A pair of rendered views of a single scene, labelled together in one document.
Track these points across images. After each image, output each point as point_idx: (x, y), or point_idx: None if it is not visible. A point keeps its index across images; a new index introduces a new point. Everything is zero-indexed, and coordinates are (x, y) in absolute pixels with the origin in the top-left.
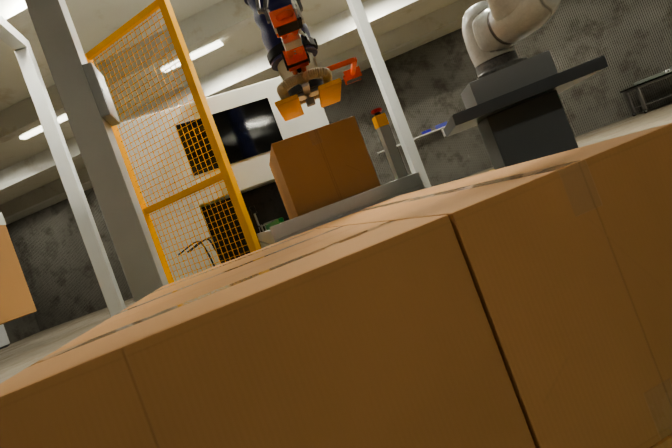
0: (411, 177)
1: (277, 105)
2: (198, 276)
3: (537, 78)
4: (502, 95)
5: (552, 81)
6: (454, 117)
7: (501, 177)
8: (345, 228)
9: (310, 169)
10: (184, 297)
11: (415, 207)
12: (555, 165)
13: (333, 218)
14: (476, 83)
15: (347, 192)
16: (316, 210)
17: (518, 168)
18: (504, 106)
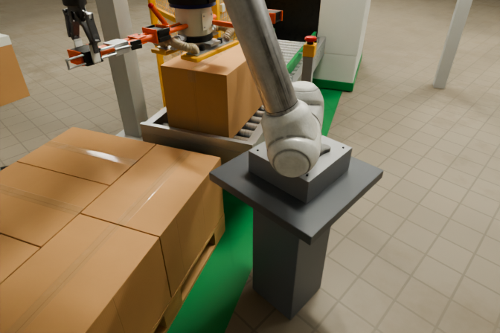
0: (245, 146)
1: (152, 52)
2: (54, 158)
3: (291, 191)
4: (239, 191)
5: (271, 215)
6: (209, 175)
7: (45, 309)
8: (50, 231)
9: (182, 97)
10: None
11: (33, 274)
12: None
13: (180, 140)
14: (252, 155)
15: (203, 124)
16: (170, 129)
17: (74, 304)
18: (237, 198)
